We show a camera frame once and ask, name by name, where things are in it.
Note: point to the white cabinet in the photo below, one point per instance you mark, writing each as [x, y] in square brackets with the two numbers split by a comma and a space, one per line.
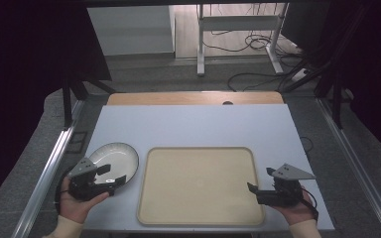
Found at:
[135, 29]

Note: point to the aluminium rail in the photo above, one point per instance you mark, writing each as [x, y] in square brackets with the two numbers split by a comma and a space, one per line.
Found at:
[43, 175]
[357, 165]

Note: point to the beige rectangular tray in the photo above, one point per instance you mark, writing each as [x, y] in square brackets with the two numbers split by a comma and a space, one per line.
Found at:
[199, 185]

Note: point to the white round plate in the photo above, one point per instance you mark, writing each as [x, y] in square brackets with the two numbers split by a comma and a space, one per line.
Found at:
[116, 161]

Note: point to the white power strip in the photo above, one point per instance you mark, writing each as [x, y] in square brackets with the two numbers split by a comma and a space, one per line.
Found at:
[300, 75]

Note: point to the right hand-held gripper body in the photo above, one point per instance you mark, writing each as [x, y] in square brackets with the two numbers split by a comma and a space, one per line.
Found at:
[283, 188]

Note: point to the person's right hand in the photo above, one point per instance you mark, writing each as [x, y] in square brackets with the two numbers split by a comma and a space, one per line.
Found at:
[296, 211]

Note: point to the white table board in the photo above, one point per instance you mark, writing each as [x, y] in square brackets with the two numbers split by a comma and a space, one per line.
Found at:
[198, 127]

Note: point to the person's left hand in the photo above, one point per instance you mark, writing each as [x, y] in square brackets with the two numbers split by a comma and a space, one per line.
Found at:
[75, 204]

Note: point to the black metal stand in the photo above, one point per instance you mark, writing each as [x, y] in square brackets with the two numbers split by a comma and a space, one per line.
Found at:
[76, 89]
[335, 66]

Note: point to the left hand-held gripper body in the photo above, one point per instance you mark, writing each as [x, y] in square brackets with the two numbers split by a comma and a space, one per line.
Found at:
[83, 180]

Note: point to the wooden table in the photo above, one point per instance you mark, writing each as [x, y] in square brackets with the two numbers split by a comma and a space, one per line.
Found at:
[191, 97]

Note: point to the white metal desk frame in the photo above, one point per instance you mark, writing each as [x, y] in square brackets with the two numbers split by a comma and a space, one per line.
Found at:
[238, 23]

